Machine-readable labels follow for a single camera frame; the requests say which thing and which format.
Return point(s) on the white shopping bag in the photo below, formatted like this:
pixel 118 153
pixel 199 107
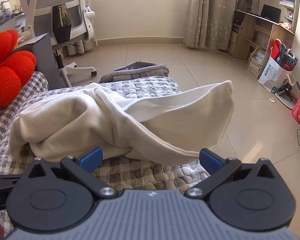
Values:
pixel 271 76

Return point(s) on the red knitted cushion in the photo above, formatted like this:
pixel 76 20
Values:
pixel 7 80

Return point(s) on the white paper sheet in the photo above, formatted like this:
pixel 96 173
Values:
pixel 32 41

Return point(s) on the white t-shirt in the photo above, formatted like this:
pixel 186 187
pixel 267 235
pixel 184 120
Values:
pixel 77 120

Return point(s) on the grey pebble quilted sofa cover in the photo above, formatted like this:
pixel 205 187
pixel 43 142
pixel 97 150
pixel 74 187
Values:
pixel 145 87

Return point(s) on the cluttered desk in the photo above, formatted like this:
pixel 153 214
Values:
pixel 10 10

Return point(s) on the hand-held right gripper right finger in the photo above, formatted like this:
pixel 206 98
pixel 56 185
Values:
pixel 210 158

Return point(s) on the dark patterned bag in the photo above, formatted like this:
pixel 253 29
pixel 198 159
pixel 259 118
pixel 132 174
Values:
pixel 288 63

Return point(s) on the dark grey sofa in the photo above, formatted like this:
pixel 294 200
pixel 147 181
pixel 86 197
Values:
pixel 45 62

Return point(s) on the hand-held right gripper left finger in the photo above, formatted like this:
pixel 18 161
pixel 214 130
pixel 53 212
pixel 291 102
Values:
pixel 90 156

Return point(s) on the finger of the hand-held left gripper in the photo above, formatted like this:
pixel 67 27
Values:
pixel 0 177

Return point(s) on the wooden desk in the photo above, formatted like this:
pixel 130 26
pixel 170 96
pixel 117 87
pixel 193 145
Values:
pixel 247 30

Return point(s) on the red bag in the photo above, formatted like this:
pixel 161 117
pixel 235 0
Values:
pixel 276 52

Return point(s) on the wooden file rack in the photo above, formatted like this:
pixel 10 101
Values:
pixel 252 66

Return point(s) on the black monitor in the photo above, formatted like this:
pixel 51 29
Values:
pixel 271 13

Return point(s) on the grey crumpled cloth on floor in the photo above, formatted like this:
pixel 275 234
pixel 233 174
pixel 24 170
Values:
pixel 140 70

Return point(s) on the beige star curtain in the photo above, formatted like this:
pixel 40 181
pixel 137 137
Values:
pixel 210 15

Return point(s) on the beige patterned curtain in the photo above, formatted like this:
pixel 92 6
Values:
pixel 87 46

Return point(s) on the white office chair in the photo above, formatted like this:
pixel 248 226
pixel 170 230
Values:
pixel 75 17

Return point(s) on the paper scrap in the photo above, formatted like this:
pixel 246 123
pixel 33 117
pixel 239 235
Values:
pixel 272 100

